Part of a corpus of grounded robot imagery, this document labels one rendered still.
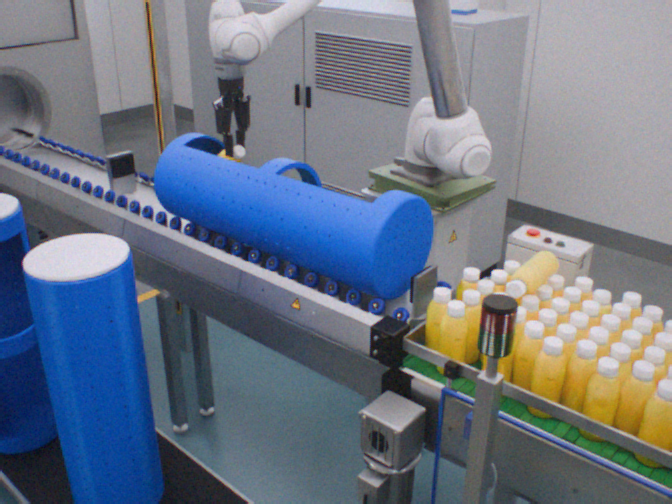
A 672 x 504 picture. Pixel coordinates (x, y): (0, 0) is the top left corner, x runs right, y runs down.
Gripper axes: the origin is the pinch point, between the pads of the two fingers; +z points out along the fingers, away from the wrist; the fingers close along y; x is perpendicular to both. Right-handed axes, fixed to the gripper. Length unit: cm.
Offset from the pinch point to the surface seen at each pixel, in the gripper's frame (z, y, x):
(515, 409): 35, 18, 107
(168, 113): 10, -33, -76
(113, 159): 17, 4, -61
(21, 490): 109, 72, -36
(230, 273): 36.2, 12.7, 8.8
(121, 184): 27, 2, -63
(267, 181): 4.2, 8.9, 22.8
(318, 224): 9.6, 13.1, 45.3
